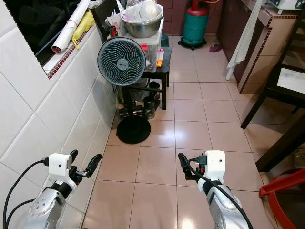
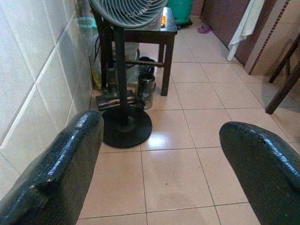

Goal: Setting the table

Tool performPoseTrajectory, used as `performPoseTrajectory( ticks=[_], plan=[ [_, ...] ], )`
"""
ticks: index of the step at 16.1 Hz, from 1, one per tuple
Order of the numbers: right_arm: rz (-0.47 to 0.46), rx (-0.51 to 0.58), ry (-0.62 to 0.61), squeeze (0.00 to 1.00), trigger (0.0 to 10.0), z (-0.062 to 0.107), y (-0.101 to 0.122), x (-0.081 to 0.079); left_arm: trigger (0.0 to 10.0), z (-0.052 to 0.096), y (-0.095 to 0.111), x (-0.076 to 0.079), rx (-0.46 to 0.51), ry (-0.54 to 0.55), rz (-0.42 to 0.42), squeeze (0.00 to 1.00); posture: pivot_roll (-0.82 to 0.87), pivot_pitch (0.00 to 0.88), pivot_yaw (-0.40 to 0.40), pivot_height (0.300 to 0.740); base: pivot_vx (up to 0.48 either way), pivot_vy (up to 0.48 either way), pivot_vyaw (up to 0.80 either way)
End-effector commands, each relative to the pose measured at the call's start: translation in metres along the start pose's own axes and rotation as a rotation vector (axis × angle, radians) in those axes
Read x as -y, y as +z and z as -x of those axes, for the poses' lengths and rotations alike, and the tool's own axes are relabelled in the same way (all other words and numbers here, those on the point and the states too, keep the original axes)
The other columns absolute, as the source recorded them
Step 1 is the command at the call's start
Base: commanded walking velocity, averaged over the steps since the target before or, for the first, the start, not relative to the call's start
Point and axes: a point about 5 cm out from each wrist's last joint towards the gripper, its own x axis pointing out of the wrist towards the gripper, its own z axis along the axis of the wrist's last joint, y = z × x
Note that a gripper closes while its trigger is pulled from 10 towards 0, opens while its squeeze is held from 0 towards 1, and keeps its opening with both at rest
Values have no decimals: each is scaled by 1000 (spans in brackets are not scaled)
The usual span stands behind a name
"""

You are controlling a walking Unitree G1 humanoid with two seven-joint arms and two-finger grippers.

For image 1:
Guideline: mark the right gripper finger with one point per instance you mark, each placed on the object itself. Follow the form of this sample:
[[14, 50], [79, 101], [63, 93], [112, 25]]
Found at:
[[184, 163]]

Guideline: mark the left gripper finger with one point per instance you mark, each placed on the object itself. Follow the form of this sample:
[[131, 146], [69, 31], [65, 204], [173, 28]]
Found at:
[[73, 153], [93, 163]]

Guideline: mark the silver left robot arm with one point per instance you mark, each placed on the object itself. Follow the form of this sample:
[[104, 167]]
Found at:
[[47, 207]]

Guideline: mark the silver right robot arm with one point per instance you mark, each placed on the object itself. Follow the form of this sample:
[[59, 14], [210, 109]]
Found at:
[[224, 207]]

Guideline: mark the steel cup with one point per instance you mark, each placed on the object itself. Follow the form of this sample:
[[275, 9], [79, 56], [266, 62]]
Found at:
[[149, 109]]

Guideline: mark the red plastic stool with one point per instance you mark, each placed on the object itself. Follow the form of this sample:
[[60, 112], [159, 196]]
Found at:
[[279, 191]]

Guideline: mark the grey top dark leg table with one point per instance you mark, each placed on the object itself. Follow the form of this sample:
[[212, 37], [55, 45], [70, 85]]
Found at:
[[281, 150]]

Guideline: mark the black side stool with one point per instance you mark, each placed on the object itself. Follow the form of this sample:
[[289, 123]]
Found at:
[[164, 71]]

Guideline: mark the grey standing fan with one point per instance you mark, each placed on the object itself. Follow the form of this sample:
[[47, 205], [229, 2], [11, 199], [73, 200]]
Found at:
[[122, 62]]

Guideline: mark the small orange bottle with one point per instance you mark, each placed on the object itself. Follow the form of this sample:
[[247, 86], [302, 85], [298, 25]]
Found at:
[[159, 58]]

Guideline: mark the dark wooden chair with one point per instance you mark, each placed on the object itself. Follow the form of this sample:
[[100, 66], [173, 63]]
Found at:
[[274, 93]]

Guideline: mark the clear plastic storage box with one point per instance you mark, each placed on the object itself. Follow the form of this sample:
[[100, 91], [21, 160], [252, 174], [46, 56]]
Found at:
[[153, 50]]

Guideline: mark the purple slipper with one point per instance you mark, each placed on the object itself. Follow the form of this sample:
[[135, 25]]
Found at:
[[215, 47]]

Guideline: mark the white rolled paper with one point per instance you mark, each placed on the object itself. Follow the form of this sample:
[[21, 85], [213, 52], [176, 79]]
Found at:
[[70, 26]]

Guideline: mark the yellow cloth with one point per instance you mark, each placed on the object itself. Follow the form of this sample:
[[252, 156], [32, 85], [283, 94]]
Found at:
[[85, 26]]

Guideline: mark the red can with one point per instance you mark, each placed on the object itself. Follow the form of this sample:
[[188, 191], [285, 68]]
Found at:
[[114, 31]]

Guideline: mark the brown tiled counter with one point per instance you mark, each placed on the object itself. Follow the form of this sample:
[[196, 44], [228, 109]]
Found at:
[[259, 52]]

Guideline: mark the white hanging cloth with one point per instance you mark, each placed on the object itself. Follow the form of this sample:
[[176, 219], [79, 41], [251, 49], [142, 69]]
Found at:
[[244, 43]]

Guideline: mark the green gas cylinder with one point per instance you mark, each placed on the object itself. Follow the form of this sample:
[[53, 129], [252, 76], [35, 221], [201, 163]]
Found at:
[[194, 26]]

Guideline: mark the black chair back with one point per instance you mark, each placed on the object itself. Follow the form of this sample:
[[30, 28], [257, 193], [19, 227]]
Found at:
[[104, 16]]

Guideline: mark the large steel mixing bowl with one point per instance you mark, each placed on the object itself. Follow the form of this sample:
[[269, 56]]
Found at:
[[143, 26]]

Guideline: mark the white plastic bowl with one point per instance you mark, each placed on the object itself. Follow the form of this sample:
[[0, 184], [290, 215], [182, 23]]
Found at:
[[149, 9]]

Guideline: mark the white countertop appliance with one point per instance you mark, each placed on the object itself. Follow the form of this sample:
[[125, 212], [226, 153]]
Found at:
[[286, 5]]

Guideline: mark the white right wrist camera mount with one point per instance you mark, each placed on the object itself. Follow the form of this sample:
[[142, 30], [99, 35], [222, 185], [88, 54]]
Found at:
[[215, 164]]

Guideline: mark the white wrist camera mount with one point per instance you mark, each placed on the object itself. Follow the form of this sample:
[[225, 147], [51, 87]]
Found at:
[[58, 167], [215, 164]]

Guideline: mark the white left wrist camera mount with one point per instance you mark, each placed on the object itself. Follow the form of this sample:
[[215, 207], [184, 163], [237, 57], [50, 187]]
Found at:
[[58, 167]]

